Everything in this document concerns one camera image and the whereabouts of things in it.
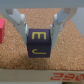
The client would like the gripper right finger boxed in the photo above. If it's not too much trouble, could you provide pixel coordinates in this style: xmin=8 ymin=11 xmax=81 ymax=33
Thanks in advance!
xmin=49 ymin=8 xmax=73 ymax=50

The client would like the pink block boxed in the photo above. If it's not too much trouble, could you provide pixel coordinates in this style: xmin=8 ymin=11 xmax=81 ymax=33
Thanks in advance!
xmin=0 ymin=18 xmax=6 ymax=44

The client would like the purple block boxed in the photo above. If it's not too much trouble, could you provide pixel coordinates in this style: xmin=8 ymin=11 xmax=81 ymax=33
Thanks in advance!
xmin=27 ymin=29 xmax=53 ymax=58

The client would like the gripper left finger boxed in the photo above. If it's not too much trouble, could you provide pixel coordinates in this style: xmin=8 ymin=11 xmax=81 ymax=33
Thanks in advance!
xmin=4 ymin=8 xmax=30 ymax=50

